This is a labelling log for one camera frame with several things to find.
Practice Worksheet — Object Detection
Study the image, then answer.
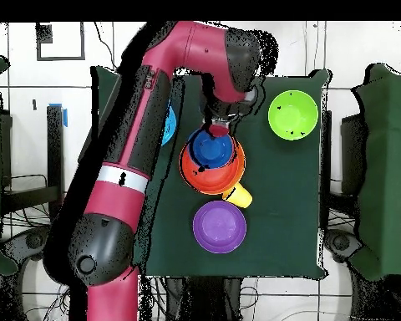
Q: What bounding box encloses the black metal stand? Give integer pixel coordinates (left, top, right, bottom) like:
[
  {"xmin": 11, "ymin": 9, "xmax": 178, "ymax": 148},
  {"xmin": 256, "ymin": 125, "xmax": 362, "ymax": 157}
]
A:
[{"xmin": 0, "ymin": 104, "xmax": 66, "ymax": 225}]

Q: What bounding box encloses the yellow plastic cup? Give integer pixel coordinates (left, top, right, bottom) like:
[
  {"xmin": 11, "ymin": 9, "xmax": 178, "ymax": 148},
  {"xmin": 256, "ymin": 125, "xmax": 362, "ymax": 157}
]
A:
[{"xmin": 221, "ymin": 181, "xmax": 254, "ymax": 209}]

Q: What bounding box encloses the small dark blue bowl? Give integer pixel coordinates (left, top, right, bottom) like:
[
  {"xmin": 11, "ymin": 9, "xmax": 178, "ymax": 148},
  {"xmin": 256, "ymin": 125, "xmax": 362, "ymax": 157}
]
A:
[{"xmin": 186, "ymin": 127, "xmax": 236, "ymax": 170}]

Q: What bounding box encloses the light blue plastic bowl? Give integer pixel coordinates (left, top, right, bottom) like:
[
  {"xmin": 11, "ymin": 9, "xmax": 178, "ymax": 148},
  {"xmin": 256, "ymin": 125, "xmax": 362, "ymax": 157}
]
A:
[{"xmin": 160, "ymin": 105, "xmax": 178, "ymax": 147}]

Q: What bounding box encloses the dark green table cloth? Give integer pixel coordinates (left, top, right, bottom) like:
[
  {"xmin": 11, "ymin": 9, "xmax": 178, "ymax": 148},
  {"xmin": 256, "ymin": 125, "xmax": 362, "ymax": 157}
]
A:
[{"xmin": 90, "ymin": 65, "xmax": 332, "ymax": 280}]

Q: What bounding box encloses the purple plastic bowl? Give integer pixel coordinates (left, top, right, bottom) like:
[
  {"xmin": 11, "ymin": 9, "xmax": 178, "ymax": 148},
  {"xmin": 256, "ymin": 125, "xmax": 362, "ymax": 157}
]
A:
[{"xmin": 191, "ymin": 200, "xmax": 248, "ymax": 254}]

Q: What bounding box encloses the red plastic bowl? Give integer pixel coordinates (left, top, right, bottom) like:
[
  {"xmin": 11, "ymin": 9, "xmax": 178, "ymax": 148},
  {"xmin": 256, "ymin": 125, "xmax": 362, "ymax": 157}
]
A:
[{"xmin": 179, "ymin": 145, "xmax": 242, "ymax": 196}]

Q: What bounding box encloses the large orange plastic bowl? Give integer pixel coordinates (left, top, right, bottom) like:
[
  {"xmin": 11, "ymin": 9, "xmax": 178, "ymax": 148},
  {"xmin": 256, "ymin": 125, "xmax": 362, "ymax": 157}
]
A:
[{"xmin": 226, "ymin": 140, "xmax": 247, "ymax": 193}]

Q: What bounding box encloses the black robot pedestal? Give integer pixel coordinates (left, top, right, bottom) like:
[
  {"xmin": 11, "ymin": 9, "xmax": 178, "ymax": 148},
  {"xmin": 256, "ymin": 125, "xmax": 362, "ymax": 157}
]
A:
[{"xmin": 166, "ymin": 277, "xmax": 243, "ymax": 321}]

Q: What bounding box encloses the thin black floor cable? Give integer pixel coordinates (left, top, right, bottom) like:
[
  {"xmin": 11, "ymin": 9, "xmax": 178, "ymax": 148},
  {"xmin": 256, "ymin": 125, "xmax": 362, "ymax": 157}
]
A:
[{"xmin": 93, "ymin": 22, "xmax": 125, "ymax": 75}]

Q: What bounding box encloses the green plastic bowl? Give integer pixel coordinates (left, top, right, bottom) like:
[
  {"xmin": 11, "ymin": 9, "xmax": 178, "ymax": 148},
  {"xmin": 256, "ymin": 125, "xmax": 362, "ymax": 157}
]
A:
[{"xmin": 267, "ymin": 89, "xmax": 319, "ymax": 141}]

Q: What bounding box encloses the black square floor frame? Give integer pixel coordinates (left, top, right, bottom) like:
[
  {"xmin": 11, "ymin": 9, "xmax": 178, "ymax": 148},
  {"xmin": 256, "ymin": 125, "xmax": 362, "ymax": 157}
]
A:
[{"xmin": 35, "ymin": 22, "xmax": 87, "ymax": 62}]

